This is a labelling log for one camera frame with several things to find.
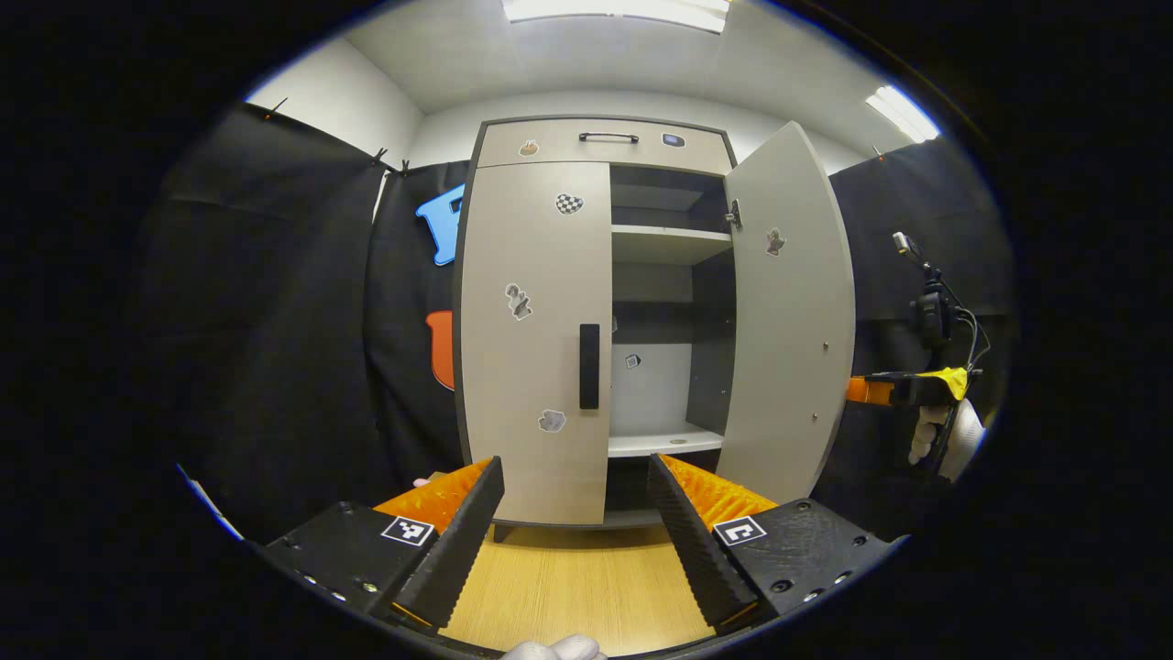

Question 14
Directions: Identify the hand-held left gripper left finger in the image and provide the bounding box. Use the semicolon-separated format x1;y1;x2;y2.
243;456;507;635

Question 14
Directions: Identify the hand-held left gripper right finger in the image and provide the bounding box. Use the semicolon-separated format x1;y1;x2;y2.
647;453;910;639

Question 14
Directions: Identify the grey shoe cabinet door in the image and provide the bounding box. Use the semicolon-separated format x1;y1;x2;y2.
715;121;858;507

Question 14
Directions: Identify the cabinet door with checkered sticker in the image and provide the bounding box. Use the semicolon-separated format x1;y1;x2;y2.
458;161;613;528

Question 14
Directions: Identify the black door handle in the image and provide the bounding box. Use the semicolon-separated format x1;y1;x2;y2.
579;324;601;411

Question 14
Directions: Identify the grey double-door shoe cabinet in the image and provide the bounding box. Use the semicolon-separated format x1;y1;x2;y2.
452;115;858;544

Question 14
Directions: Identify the white cabinet shelf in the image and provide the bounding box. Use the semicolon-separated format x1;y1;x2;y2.
608;425;726;458
611;225;733;267

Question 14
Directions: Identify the grey cabinet drawer front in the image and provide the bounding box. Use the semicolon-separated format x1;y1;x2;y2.
477;119;735;176

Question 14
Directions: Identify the narrow ceiling light panel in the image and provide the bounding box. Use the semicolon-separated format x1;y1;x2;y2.
866;85;941;144

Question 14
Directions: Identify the black backdrop cloth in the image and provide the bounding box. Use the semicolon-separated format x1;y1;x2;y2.
128;101;1018;542

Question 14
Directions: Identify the black camera on stand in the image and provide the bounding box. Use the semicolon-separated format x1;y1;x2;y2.
893;231;993;369

